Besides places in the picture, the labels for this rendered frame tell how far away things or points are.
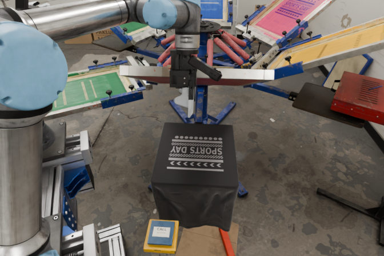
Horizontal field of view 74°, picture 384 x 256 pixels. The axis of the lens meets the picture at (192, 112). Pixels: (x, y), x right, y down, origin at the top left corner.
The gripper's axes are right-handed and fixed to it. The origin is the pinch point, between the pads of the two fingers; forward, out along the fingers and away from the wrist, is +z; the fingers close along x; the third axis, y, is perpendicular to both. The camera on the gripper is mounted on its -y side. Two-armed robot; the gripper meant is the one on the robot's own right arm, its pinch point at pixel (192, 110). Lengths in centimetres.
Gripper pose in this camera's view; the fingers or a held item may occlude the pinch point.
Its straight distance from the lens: 84.4
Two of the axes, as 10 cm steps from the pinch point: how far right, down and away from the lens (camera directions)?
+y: -10.0, -0.4, 0.5
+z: -0.2, 9.4, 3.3
